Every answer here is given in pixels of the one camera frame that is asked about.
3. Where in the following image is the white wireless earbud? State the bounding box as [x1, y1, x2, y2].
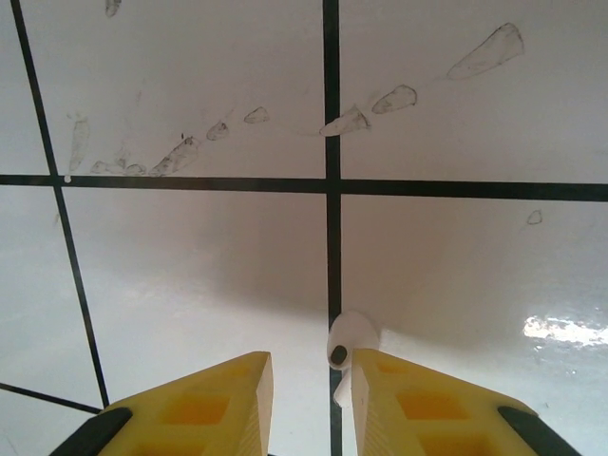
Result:
[327, 311, 381, 409]

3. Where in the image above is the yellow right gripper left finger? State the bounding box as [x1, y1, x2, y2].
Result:
[61, 350, 276, 456]

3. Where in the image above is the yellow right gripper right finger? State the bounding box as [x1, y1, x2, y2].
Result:
[350, 348, 555, 456]

